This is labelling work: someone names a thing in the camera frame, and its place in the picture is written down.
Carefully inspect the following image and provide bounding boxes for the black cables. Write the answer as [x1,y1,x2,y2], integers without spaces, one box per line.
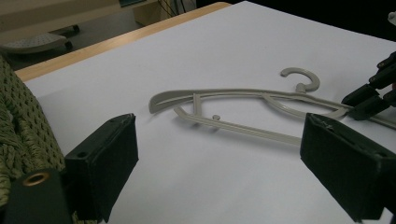
[157,0,190,17]

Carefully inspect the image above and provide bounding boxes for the grey plastic clothes hanger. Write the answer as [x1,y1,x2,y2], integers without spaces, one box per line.
[148,66,396,147]

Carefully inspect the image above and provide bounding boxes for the green woven basket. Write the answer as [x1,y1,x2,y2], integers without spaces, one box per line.
[0,54,98,224]

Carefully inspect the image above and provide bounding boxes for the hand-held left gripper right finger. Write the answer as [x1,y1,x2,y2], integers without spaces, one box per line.
[300,112,396,223]

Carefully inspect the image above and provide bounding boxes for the beige wooden desk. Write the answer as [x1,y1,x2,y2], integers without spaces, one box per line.
[0,0,198,43]

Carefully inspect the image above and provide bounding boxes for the chair base with casters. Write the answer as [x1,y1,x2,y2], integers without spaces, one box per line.
[0,24,80,56]

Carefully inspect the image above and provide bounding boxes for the white paper sheet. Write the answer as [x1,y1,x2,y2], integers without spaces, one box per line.
[23,0,396,224]

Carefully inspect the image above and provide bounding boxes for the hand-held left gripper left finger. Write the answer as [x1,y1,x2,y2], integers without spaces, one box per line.
[64,113,140,224]

